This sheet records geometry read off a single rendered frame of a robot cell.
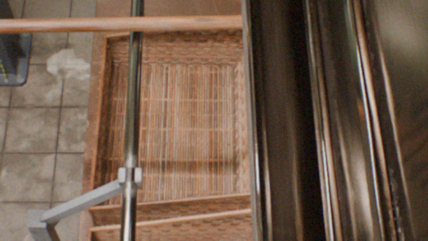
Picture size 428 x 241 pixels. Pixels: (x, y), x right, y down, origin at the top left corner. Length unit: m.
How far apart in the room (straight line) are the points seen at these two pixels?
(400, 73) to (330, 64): 0.35
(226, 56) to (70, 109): 0.88
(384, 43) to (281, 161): 0.35
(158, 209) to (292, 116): 0.72
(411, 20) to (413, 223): 0.23
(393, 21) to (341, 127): 0.28
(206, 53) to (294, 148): 1.04
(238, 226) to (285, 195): 0.70
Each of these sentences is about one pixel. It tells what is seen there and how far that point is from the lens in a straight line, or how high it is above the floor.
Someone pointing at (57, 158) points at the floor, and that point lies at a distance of 2.78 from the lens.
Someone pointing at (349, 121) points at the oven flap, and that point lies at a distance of 1.10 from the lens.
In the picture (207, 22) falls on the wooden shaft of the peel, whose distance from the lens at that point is 1.55.
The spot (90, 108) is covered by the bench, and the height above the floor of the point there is 0.58.
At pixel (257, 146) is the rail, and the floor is 1.44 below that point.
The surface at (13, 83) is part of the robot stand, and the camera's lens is 2.96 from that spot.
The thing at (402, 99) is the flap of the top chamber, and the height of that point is 1.77.
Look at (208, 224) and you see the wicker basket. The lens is 1.81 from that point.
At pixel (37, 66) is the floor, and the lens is 3.01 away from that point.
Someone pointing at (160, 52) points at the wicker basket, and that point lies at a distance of 2.19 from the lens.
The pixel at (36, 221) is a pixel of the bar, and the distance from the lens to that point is 1.64.
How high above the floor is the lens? 2.44
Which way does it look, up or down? 60 degrees down
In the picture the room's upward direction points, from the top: 3 degrees clockwise
